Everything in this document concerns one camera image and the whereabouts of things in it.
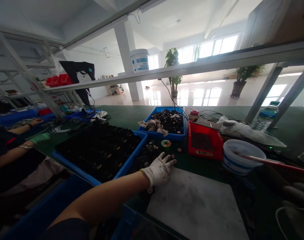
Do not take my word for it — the window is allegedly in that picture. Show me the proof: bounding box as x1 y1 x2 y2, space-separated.
148 34 240 70

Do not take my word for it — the white tub with blue stripe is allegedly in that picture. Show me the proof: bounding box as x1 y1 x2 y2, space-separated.
222 139 267 176

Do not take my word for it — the blue bin with black parts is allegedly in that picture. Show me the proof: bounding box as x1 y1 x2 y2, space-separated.
138 107 188 143

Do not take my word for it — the black cable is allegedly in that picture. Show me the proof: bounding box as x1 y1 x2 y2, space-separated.
158 78 186 119

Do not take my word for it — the pile of loose black parts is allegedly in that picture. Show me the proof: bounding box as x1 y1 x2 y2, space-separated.
132 139 166 174

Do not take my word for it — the person's left hand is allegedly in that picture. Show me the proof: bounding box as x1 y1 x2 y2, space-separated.
141 152 178 193

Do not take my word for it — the bushy potted plant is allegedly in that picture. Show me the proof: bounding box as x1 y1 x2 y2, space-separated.
229 64 267 98

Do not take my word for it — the grey stone work board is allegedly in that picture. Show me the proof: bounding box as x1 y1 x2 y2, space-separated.
146 167 250 240

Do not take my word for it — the red rod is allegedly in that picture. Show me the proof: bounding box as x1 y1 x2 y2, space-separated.
238 154 304 175

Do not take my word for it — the tall potted plant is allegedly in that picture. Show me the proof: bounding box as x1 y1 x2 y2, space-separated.
164 48 183 98

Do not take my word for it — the cardboard box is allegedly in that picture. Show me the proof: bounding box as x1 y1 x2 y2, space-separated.
241 0 304 49

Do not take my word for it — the blue plastic crate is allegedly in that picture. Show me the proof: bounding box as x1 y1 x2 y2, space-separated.
3 174 95 240

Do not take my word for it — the small blue bin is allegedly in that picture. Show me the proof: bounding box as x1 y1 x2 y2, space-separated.
64 109 103 123

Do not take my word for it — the white metal rack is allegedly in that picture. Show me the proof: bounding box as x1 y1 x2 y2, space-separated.
0 24 87 118

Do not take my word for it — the black parts tray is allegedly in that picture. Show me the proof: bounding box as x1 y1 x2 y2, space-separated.
54 121 142 183

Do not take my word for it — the white bucket with blue label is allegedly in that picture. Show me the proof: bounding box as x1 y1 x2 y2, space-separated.
130 48 150 73

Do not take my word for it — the clear plastic bag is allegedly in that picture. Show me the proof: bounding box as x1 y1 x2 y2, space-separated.
216 116 287 148

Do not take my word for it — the large blue plastic bin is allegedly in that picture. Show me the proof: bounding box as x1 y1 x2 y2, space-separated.
52 124 149 187

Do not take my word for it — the red plastic bin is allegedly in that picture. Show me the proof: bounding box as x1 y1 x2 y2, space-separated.
188 121 224 161

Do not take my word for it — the white metal shelf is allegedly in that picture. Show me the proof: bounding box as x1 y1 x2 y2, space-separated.
45 41 304 130

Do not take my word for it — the crumpled grey rag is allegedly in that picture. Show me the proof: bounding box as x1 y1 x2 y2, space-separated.
138 119 169 137

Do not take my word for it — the black bag with bear print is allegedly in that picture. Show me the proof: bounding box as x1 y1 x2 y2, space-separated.
59 60 96 84

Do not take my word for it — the white cable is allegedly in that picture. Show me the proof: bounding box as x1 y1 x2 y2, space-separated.
275 206 294 240

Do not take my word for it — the person's right hand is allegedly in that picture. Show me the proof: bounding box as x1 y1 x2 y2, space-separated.
283 182 304 213

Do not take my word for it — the row of red bins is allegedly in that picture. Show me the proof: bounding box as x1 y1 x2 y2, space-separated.
45 73 74 88

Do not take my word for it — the clear water bottle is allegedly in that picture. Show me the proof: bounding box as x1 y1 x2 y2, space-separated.
251 101 281 132

